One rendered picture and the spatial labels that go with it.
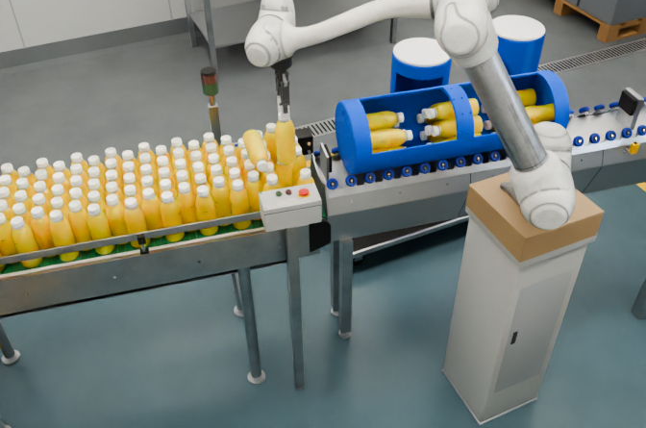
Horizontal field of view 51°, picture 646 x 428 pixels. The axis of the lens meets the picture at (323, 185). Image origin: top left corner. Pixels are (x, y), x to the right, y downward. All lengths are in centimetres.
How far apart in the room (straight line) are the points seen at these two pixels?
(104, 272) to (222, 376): 92
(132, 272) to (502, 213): 131
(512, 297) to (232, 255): 101
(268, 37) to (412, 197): 105
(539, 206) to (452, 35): 58
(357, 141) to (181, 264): 78
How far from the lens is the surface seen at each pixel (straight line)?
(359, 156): 247
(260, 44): 191
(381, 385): 313
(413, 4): 199
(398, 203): 268
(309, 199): 229
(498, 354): 269
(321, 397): 309
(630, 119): 316
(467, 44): 177
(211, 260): 252
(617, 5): 592
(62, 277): 253
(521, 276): 239
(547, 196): 203
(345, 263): 289
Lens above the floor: 258
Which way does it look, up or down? 39 degrees down
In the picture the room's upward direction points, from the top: 1 degrees counter-clockwise
